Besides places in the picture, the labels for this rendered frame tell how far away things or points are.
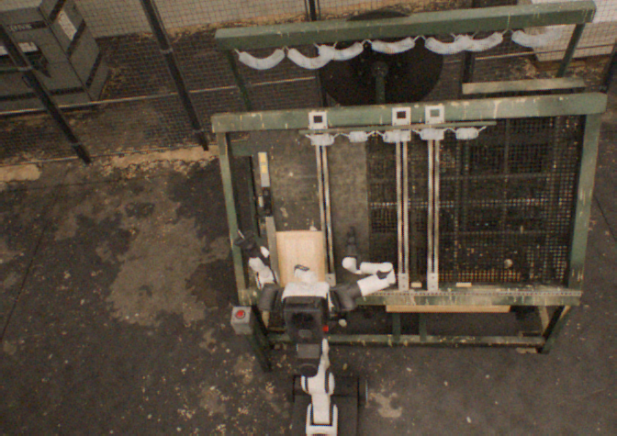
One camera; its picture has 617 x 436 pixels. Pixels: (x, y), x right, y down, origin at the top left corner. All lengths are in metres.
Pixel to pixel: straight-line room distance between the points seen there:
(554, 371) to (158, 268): 3.44
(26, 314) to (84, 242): 0.84
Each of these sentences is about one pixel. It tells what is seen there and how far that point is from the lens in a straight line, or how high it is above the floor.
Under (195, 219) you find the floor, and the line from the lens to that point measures 5.29.
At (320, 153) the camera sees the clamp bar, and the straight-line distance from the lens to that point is 3.14.
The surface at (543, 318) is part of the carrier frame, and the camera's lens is 4.33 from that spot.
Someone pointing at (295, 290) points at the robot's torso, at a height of 1.35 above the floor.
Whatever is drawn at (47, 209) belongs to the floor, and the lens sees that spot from 6.20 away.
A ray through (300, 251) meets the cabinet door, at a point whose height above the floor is 1.11.
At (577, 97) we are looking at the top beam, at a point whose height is 1.96.
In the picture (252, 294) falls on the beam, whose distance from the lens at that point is 3.59.
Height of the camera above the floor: 3.90
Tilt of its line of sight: 50 degrees down
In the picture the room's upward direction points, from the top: 12 degrees counter-clockwise
